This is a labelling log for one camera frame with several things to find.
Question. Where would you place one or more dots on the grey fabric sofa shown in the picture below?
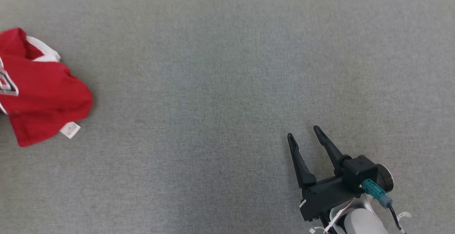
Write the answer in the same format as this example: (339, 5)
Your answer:
(199, 95)

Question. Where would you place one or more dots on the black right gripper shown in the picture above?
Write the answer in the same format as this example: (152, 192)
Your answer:
(327, 196)

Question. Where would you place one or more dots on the red Bulls basketball jersey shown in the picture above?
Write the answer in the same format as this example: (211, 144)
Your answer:
(42, 95)

